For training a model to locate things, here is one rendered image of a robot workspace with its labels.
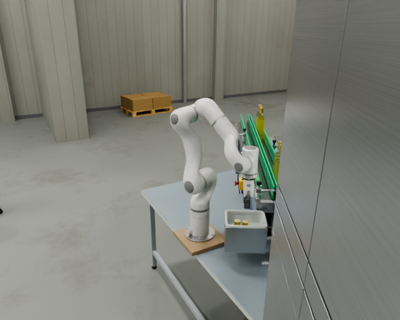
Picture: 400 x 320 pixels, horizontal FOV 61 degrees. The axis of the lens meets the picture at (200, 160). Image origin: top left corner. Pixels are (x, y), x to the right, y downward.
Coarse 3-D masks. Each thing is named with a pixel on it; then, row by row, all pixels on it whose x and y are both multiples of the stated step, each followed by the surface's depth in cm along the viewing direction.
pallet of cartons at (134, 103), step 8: (128, 96) 822; (136, 96) 823; (144, 96) 824; (152, 96) 825; (160, 96) 826; (168, 96) 828; (128, 104) 803; (136, 104) 784; (144, 104) 796; (152, 104) 807; (160, 104) 821; (168, 104) 835; (128, 112) 813; (136, 112) 790; (152, 112) 815; (160, 112) 827
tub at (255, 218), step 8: (232, 216) 193; (240, 216) 192; (248, 216) 192; (256, 216) 192; (264, 216) 186; (232, 224) 191; (240, 224) 191; (248, 224) 191; (256, 224) 191; (264, 224) 181
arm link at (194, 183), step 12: (180, 108) 185; (192, 108) 188; (180, 120) 180; (192, 120) 188; (180, 132) 186; (192, 132) 186; (192, 144) 188; (192, 156) 190; (192, 168) 190; (192, 180) 188; (204, 180) 192; (192, 192) 190
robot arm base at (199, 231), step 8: (192, 216) 202; (200, 216) 200; (208, 216) 204; (192, 224) 204; (200, 224) 202; (208, 224) 206; (192, 232) 206; (200, 232) 204; (208, 232) 208; (192, 240) 203; (200, 240) 203; (208, 240) 204
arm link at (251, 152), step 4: (244, 148) 169; (248, 148) 169; (252, 148) 169; (256, 148) 169; (244, 152) 168; (248, 152) 167; (252, 152) 167; (256, 152) 167; (248, 156) 167; (252, 156) 167; (256, 156) 168; (252, 160) 167; (256, 160) 169; (252, 164) 167; (256, 164) 170; (252, 168) 169; (256, 168) 171; (248, 172) 171; (252, 172) 171; (256, 172) 172
